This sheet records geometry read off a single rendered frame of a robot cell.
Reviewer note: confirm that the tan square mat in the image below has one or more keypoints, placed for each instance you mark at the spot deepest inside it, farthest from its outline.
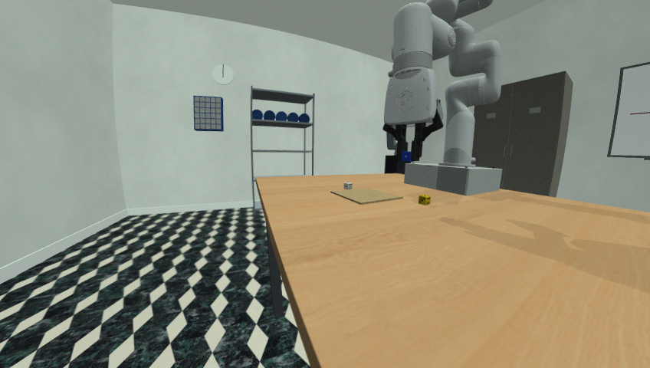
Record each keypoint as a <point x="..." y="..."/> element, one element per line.
<point x="365" y="196"/>

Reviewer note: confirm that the yellow die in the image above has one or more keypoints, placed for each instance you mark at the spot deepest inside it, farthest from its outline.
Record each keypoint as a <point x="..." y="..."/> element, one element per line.
<point x="424" y="199"/>

